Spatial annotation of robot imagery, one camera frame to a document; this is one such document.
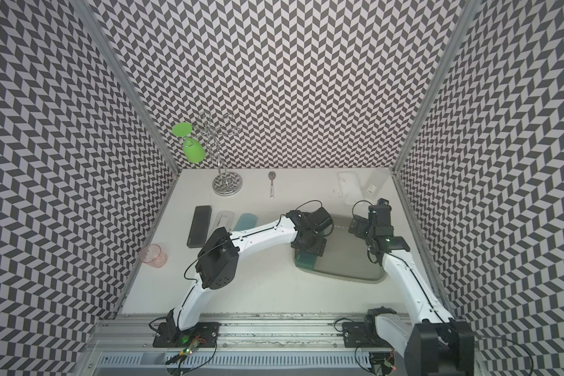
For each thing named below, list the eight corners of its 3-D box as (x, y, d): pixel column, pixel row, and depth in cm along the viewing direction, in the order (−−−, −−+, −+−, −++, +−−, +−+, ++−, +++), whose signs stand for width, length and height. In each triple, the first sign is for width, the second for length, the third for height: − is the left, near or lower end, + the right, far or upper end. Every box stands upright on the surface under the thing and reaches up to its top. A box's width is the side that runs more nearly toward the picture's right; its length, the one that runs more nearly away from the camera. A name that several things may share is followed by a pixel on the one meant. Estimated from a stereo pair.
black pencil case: (187, 247, 94) (184, 244, 92) (199, 209, 106) (197, 205, 104) (204, 247, 94) (202, 244, 92) (214, 209, 106) (212, 205, 104)
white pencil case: (341, 204, 108) (343, 200, 105) (337, 176, 119) (338, 171, 116) (362, 204, 108) (364, 200, 105) (356, 176, 119) (357, 171, 116)
